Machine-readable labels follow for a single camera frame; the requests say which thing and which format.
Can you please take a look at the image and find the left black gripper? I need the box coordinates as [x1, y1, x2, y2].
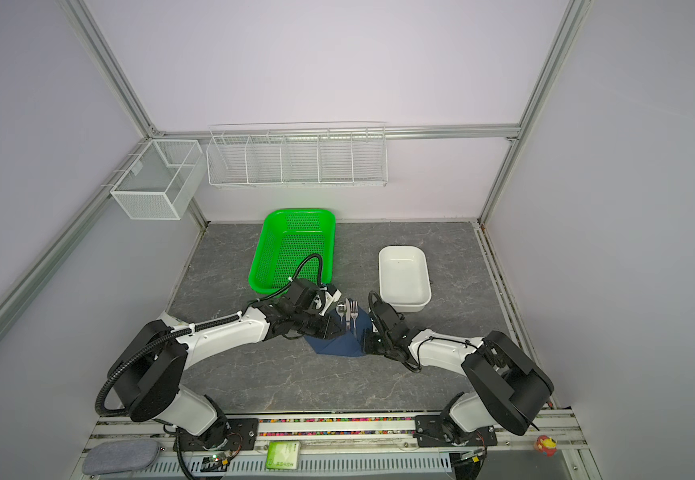
[292, 309, 347, 340]

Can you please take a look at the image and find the silver spoon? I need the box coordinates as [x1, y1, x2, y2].
[336, 302, 348, 334]

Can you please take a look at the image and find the dark blue paper napkin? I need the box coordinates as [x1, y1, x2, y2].
[304, 308, 371, 358]

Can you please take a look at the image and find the silver fork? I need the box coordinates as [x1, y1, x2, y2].
[349, 300, 359, 338]

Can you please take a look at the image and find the silver knife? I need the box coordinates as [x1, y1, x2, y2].
[345, 299, 353, 333]

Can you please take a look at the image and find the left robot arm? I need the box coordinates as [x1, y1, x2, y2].
[95, 265, 343, 450]

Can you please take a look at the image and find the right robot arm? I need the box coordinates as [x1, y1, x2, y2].
[363, 291, 555, 446]

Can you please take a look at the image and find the white ceramic dish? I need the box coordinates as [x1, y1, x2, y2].
[379, 245, 431, 313]

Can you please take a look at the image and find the green plastic basket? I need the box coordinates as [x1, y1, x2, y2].
[249, 209, 337, 296]

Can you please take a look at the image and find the white mesh box basket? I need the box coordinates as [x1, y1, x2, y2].
[112, 139, 208, 221]

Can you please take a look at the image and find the grey cloth pad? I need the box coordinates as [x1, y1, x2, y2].
[82, 439, 161, 476]

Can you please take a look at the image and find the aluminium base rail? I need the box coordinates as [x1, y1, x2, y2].
[83, 409, 601, 479]

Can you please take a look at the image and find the white wire shelf rack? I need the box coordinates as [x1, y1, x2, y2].
[207, 121, 389, 188]

